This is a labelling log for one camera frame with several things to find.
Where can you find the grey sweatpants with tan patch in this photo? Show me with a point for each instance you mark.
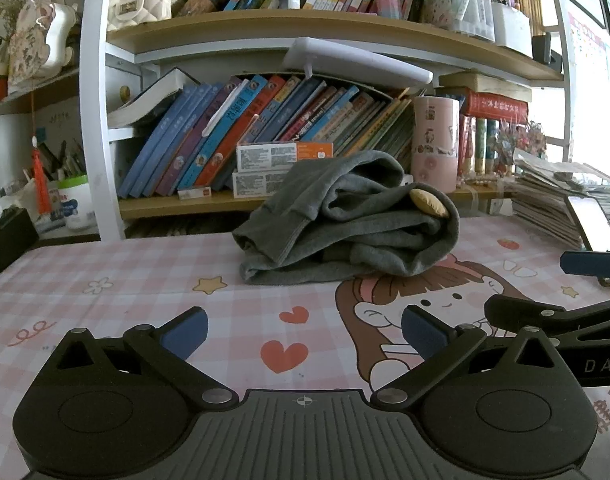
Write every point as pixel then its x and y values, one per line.
pixel 345 230

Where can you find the pink wall chart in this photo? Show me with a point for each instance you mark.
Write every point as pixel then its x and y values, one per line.
pixel 592 55

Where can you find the thick dark cover book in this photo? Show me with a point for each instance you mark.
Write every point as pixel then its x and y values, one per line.
pixel 145 102

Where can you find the white cosmetics organizer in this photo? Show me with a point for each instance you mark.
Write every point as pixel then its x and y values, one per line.
pixel 510 30

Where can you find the black box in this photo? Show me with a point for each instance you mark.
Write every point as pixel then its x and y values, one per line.
pixel 10 245

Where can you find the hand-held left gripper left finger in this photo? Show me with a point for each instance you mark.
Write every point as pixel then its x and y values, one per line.
pixel 185 334

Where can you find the dried flower bouquet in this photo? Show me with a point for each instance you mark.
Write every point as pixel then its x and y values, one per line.
pixel 525 142

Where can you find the clear holder with tubes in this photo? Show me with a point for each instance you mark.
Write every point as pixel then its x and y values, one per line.
pixel 467 10

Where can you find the white frame wooden bookshelf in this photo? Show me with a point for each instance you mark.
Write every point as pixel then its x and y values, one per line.
pixel 97 110

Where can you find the row of leaning blue books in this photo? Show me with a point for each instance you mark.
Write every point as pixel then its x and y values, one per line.
pixel 185 150

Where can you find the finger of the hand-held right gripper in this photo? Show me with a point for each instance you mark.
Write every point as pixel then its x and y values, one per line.
pixel 525 312
pixel 585 263

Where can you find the small red white box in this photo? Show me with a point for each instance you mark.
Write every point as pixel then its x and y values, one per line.
pixel 195 193

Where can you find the stack of magazines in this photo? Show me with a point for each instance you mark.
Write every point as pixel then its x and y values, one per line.
pixel 540 210

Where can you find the row of tan spine books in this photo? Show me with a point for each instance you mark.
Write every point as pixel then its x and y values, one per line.
pixel 527 5

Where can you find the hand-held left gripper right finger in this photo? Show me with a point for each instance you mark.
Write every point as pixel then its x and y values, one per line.
pixel 425 334

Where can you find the smartphone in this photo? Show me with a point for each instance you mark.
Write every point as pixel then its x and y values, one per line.
pixel 592 222

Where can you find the red tassel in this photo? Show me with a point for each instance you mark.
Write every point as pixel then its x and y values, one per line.
pixel 39 180

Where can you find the orange white carton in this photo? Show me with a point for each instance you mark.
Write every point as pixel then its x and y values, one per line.
pixel 265 157
pixel 255 184

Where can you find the white flat tray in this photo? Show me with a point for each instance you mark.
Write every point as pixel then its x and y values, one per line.
pixel 355 60

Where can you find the white jar green lid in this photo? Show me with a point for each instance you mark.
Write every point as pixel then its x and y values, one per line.
pixel 77 205

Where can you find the beige flat book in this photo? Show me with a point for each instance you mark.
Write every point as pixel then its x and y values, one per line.
pixel 485 81

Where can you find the small black cup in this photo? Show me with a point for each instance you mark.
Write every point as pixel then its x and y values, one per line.
pixel 541 49

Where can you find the holder with brushes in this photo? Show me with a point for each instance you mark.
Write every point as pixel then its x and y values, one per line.
pixel 67 162

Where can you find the floral fan ornament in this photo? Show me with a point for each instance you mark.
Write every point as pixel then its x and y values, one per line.
pixel 30 50

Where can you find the pink printed canister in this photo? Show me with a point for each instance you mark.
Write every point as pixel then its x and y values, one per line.
pixel 435 145

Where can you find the thick red book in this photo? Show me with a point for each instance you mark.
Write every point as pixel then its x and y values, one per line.
pixel 495 107

